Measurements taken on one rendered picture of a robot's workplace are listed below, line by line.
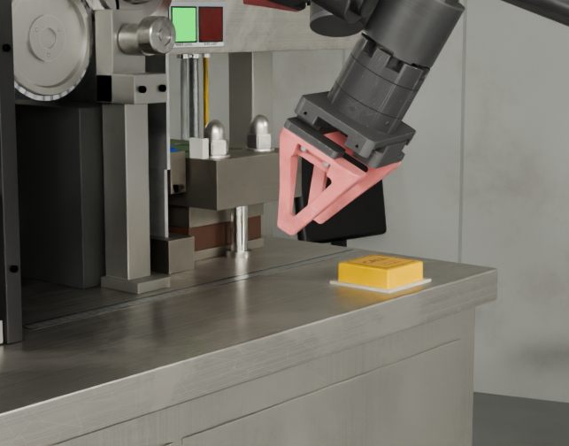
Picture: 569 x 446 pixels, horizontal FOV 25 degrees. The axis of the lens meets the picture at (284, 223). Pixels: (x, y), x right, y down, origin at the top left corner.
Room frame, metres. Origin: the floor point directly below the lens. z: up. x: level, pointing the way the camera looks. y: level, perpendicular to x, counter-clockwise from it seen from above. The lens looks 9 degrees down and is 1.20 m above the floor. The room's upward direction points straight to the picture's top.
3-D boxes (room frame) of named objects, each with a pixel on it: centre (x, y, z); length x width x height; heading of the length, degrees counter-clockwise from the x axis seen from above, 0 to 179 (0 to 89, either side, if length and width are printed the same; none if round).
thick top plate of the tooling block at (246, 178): (1.70, 0.18, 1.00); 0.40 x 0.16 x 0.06; 50
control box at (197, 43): (1.96, 0.17, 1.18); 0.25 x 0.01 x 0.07; 140
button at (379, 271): (1.43, -0.11, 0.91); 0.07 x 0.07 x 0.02; 50
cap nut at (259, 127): (1.63, 0.03, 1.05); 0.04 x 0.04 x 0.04
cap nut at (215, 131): (1.55, 0.08, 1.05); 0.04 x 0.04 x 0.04
